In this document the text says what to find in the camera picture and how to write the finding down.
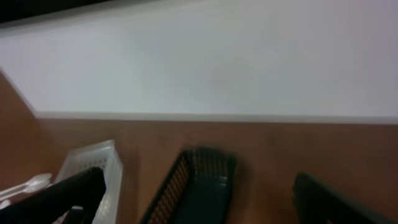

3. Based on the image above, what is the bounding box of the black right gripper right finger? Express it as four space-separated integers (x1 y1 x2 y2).
292 172 396 224

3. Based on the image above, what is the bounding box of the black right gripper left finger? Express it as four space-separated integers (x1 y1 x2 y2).
1 177 103 224

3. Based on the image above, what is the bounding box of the white plastic spoon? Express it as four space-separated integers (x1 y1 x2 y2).
1 173 52 201

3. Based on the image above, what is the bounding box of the clear perforated plastic basket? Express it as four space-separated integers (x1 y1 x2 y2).
54 140 123 224

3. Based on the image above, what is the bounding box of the dark green perforated basket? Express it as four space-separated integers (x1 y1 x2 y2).
140 146 237 224

